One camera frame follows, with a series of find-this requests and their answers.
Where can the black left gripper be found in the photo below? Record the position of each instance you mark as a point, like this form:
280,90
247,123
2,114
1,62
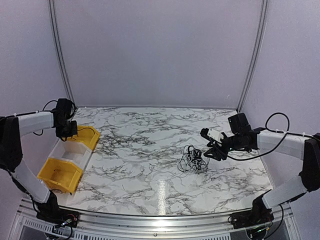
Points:
73,131

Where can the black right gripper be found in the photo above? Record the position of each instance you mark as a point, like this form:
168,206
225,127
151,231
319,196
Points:
219,154

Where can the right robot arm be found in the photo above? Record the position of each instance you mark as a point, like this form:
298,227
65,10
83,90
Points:
300,146

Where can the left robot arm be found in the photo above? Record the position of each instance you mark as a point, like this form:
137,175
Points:
16,129

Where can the far yellow plastic bin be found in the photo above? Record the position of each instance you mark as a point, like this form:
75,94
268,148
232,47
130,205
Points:
87,135

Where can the yellow plastic bin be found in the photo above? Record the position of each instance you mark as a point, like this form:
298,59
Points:
87,135
60,175

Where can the white translucent plastic bin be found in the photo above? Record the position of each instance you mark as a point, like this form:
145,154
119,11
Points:
72,151

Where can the near yellow plastic bin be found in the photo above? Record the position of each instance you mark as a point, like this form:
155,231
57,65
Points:
60,175

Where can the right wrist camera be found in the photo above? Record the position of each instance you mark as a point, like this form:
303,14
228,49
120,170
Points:
212,135

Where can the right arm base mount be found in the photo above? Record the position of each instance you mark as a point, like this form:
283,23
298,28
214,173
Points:
259,214

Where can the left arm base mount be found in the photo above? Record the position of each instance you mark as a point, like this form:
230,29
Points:
51,212

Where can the aluminium front rail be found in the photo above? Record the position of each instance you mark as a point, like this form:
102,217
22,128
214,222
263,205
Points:
104,226

